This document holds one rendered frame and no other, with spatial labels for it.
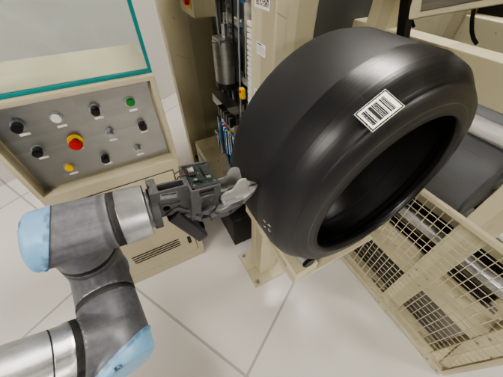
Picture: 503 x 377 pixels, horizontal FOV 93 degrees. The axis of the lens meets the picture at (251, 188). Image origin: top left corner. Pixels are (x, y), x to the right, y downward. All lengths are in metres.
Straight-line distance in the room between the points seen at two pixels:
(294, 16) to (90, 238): 0.65
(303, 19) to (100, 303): 0.75
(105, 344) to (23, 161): 0.86
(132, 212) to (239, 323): 1.33
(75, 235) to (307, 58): 0.49
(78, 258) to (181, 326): 1.31
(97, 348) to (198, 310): 1.29
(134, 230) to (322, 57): 0.44
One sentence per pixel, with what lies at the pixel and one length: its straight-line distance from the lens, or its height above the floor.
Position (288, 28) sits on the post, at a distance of 0.73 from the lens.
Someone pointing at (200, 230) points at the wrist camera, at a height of 1.19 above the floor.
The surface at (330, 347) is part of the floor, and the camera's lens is 1.68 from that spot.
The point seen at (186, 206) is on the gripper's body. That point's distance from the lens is 0.44.
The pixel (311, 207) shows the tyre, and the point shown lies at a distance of 0.45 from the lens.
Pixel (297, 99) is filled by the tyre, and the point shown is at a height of 1.40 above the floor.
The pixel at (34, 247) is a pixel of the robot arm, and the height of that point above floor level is 1.32.
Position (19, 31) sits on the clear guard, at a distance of 0.98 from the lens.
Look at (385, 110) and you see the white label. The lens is 0.43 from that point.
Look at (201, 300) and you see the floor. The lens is 1.71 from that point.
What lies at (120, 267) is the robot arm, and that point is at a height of 1.19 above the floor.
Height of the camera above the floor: 1.60
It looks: 47 degrees down
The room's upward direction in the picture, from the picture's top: straight up
